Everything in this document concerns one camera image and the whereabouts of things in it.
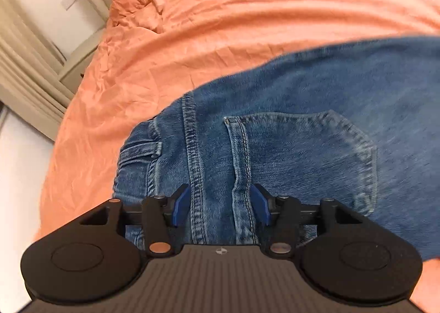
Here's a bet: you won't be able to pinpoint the beige left nightstand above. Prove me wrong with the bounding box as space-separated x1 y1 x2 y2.
58 28 104 93

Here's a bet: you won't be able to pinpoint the beige curtain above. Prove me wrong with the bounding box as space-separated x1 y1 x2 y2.
1 0 73 140

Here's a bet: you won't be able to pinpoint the blue denim jeans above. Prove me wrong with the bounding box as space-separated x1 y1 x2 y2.
113 37 439 260

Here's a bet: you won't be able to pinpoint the orange duvet cover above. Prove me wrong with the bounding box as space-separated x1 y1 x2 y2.
38 0 439 312

